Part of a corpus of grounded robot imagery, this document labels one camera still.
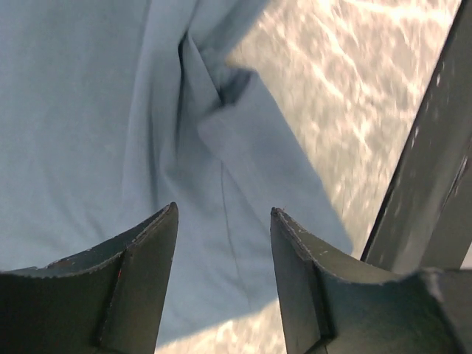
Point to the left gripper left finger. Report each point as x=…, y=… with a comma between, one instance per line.
x=107, y=299

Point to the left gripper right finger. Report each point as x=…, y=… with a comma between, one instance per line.
x=331, y=302

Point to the blue-grey t-shirt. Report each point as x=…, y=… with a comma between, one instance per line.
x=111, y=110

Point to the aluminium rail frame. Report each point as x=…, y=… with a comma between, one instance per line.
x=425, y=217

